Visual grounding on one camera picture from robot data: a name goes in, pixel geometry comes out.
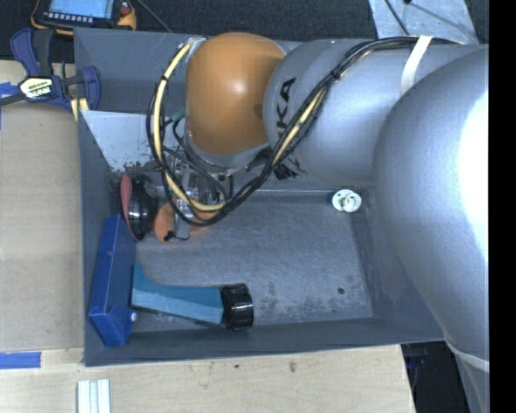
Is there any white plastic ring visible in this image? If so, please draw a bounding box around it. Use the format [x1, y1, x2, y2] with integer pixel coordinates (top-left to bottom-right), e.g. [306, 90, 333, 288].
[331, 188, 363, 214]

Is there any blue long box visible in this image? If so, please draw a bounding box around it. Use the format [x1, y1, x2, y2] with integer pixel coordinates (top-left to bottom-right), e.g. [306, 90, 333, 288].
[88, 213, 138, 349]

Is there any pale wood flat board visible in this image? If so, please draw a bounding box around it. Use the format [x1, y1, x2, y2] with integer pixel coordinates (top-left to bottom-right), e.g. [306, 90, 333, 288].
[0, 99, 87, 353]

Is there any orange toy fruit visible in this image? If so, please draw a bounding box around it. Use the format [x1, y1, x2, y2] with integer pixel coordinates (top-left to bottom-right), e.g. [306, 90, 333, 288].
[153, 199, 219, 244]

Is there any red and black round disc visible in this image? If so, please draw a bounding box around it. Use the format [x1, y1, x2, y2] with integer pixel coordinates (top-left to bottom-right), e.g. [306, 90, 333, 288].
[119, 173, 159, 242]

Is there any teal bottle with black cap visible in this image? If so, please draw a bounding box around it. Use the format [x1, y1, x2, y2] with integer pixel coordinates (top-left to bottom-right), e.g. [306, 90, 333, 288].
[130, 262, 255, 332]

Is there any grey metal bin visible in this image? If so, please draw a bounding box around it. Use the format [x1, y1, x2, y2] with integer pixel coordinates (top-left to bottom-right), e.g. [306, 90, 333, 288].
[72, 27, 447, 367]

